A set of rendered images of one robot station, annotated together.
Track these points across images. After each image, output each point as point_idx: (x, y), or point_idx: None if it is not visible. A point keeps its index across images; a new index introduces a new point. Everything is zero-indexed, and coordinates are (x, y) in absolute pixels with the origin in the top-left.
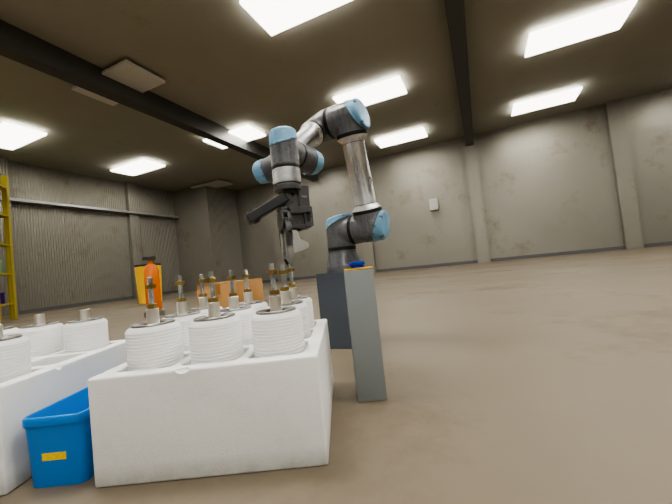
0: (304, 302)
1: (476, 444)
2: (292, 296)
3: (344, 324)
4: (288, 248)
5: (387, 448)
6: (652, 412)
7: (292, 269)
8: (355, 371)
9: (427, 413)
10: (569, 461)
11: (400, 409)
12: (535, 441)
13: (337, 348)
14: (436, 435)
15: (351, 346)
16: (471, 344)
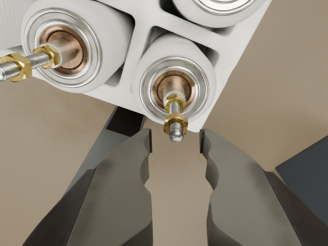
0: (64, 88)
1: (28, 129)
2: (164, 89)
3: (321, 176)
4: (99, 162)
5: (36, 81)
6: (37, 209)
7: (163, 129)
8: (114, 108)
9: (77, 130)
10: (2, 152)
11: (92, 118)
12: (23, 153)
13: (313, 144)
14: (44, 117)
15: (294, 158)
16: (195, 230)
